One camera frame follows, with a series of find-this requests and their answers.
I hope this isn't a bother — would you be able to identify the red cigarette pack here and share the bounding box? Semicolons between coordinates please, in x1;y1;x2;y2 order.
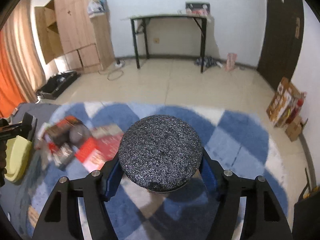
75;133;123;172

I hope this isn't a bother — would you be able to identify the black sponge puff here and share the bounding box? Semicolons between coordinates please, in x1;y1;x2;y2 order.
118;115;202;193

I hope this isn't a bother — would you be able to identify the yellow plastic basin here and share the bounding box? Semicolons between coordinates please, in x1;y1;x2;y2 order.
5;135;32;183

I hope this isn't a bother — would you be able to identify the black open case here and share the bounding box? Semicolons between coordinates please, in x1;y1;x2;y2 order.
36;71;81;100

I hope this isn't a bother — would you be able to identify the orange curtain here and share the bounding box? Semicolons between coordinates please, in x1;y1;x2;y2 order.
1;0;46;118

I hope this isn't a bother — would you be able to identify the pink bag on floor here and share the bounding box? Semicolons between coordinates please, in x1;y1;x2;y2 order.
225;53;237;72

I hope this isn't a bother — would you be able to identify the wooden wardrobe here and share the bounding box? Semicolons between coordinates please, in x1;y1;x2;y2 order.
30;0;115;77

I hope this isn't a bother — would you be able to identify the dark brown door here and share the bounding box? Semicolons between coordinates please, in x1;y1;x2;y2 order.
257;0;304;89

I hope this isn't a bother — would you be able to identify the black folding table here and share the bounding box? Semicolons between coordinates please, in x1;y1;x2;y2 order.
128;14;209;72

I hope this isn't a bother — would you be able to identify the picture box on table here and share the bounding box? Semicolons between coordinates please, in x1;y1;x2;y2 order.
185;2;210;16

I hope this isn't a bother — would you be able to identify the printed cardboard box by wall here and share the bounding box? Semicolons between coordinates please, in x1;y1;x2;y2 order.
266;77;307;127

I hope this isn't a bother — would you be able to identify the white power strip with cable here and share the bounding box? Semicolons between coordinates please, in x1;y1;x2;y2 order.
98;60;125;81

